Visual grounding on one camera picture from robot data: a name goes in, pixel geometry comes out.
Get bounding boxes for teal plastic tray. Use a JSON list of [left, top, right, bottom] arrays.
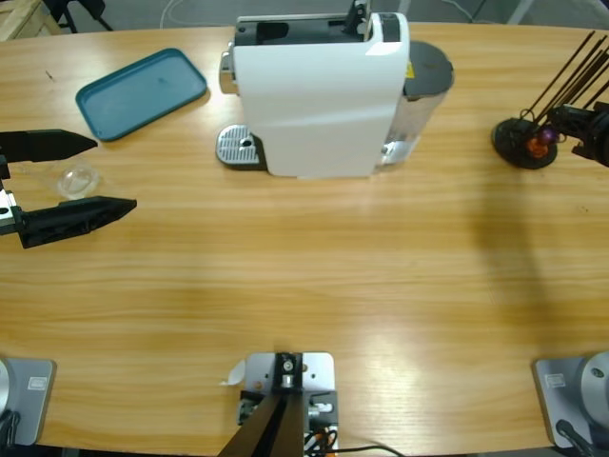
[[74, 47, 209, 143]]

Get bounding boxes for white cable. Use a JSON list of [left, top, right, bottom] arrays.
[[159, 0, 239, 28]]

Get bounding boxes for black chair legs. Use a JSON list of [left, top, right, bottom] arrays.
[[45, 0, 115, 34]]

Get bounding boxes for white paper tag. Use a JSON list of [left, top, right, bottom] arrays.
[[218, 359, 247, 387]]

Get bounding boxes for thin black cable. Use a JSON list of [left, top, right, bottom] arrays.
[[332, 445, 405, 457]]

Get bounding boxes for grey coffee machine lever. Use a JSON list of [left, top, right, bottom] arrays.
[[343, 0, 371, 37]]

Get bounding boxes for orange wires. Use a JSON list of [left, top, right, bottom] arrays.
[[304, 426, 339, 452]]

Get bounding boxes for clear glass cup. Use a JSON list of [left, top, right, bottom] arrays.
[[9, 159, 104, 201]]

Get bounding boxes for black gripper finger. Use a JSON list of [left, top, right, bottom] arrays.
[[570, 135, 609, 168], [547, 102, 609, 139]]

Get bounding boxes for white mount block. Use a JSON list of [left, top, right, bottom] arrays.
[[237, 350, 340, 451]]

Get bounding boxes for black mount post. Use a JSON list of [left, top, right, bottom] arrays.
[[218, 351, 305, 457]]

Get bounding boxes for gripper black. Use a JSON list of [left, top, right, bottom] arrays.
[[0, 129, 138, 249]]

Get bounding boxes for black capsule holder with rods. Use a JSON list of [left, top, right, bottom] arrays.
[[492, 30, 609, 171]]

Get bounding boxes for orange coffee capsule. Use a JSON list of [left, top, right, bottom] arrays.
[[526, 138, 551, 161]]

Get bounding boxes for grey metal leg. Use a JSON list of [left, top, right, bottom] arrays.
[[503, 0, 535, 25]]

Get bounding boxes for clear water tank black lid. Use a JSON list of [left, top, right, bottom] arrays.
[[380, 40, 456, 168]]

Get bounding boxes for black base cable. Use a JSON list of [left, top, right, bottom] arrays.
[[555, 418, 596, 457], [0, 409, 23, 448]]

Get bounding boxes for white capsule coffee machine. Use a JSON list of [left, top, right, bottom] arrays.
[[216, 12, 411, 181]]

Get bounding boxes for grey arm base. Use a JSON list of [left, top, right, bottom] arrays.
[[0, 356, 57, 447], [531, 350, 609, 448]]

